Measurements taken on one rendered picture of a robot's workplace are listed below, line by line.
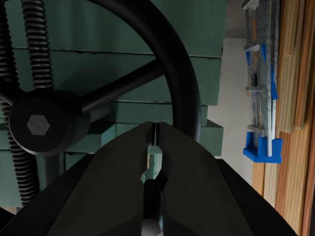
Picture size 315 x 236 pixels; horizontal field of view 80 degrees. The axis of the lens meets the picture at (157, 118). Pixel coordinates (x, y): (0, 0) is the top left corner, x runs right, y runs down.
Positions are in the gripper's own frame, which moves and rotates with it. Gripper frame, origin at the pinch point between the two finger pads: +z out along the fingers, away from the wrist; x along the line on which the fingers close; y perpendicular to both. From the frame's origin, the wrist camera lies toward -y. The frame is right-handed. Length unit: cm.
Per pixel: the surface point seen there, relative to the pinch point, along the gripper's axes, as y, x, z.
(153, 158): 42, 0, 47
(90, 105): 1.3, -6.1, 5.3
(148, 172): 48, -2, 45
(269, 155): 59, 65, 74
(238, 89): 80, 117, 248
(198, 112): 1.4, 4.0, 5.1
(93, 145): 10.4, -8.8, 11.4
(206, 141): 14.8, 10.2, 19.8
